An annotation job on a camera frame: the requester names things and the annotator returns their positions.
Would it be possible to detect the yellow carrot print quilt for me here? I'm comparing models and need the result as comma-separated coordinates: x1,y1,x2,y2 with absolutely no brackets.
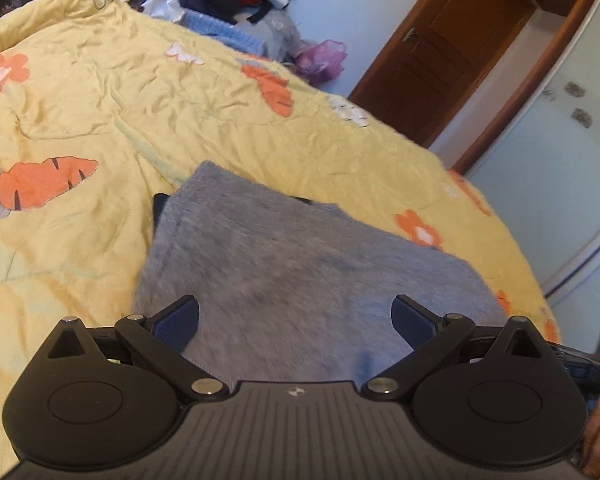
0,0,560,477

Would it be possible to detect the frosted glass sliding wardrobe door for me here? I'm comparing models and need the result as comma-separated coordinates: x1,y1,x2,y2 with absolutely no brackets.
468,0,600,352

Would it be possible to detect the grey fuzzy sweater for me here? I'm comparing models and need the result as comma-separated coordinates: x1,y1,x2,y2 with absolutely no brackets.
133,162,506,385

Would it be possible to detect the purple plastic bag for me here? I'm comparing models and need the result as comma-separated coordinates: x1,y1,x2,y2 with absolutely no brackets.
296,40,348,87

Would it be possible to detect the brown wooden door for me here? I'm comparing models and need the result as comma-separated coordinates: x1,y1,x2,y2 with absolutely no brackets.
349,0,536,148

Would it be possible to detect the light blue knitted blanket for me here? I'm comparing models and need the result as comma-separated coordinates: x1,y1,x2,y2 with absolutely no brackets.
180,10,265,58

